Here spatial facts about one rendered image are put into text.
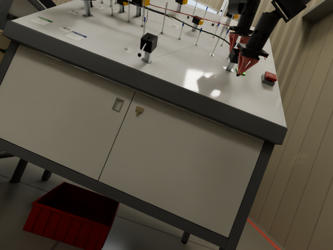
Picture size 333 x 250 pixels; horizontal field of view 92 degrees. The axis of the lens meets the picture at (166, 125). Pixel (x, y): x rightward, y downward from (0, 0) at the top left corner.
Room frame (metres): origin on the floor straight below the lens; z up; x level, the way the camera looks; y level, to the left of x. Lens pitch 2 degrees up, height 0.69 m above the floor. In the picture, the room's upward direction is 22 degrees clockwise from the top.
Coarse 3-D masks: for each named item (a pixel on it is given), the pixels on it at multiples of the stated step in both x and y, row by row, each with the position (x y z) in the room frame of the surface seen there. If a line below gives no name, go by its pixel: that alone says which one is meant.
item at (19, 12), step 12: (0, 0) 0.65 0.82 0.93; (12, 0) 0.68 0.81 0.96; (24, 0) 0.83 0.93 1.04; (36, 0) 0.77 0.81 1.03; (0, 12) 0.66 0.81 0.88; (12, 12) 1.08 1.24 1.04; (24, 12) 0.99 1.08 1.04; (0, 24) 0.68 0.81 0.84; (0, 156) 0.93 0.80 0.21; (12, 156) 1.00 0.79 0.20; (24, 168) 1.13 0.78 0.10; (12, 180) 1.10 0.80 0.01
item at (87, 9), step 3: (84, 0) 0.75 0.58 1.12; (87, 0) 0.77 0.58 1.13; (84, 3) 0.77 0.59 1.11; (87, 3) 0.78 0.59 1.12; (84, 6) 0.78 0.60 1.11; (87, 6) 0.79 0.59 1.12; (87, 9) 0.80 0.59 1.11; (87, 12) 0.81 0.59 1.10; (90, 12) 0.80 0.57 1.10; (84, 15) 0.80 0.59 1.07; (87, 15) 0.80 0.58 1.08; (90, 15) 0.81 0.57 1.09
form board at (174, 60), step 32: (96, 0) 0.94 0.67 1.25; (160, 0) 1.16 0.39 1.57; (64, 32) 0.69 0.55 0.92; (96, 32) 0.73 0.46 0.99; (128, 32) 0.79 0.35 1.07; (160, 32) 0.86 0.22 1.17; (192, 32) 0.94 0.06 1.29; (224, 32) 1.03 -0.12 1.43; (128, 64) 0.64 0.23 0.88; (160, 64) 0.68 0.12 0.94; (192, 64) 0.73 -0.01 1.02; (224, 64) 0.78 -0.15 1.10; (256, 64) 0.85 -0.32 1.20; (224, 96) 0.63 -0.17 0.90; (256, 96) 0.67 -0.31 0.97
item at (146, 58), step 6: (144, 36) 0.59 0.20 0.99; (150, 36) 0.60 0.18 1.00; (156, 36) 0.61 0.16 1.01; (144, 42) 0.59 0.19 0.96; (150, 42) 0.58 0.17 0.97; (156, 42) 0.62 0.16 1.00; (144, 48) 0.61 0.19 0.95; (150, 48) 0.60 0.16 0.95; (138, 54) 0.57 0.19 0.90; (150, 54) 0.65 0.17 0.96; (144, 60) 0.67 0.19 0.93; (150, 60) 0.68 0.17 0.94
